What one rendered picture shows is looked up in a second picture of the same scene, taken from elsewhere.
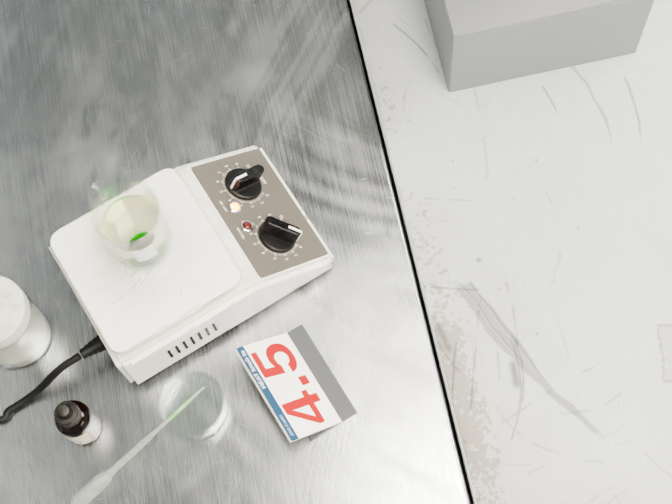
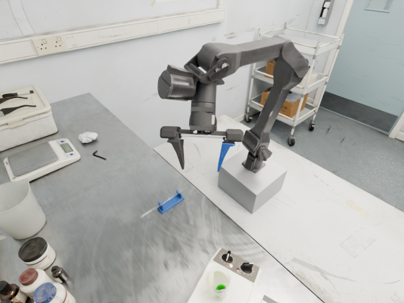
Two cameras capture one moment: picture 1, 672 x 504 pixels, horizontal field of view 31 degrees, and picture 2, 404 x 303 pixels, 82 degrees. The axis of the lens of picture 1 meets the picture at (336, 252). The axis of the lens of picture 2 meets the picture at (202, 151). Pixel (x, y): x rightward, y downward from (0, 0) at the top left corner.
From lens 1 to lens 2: 0.49 m
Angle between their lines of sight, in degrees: 36
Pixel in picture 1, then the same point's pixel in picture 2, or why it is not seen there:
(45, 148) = (157, 281)
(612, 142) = (293, 208)
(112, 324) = not seen: outside the picture
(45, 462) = not seen: outside the picture
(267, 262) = (250, 277)
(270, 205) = (237, 261)
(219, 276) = (246, 287)
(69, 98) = (157, 261)
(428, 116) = (251, 221)
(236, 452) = not seen: outside the picture
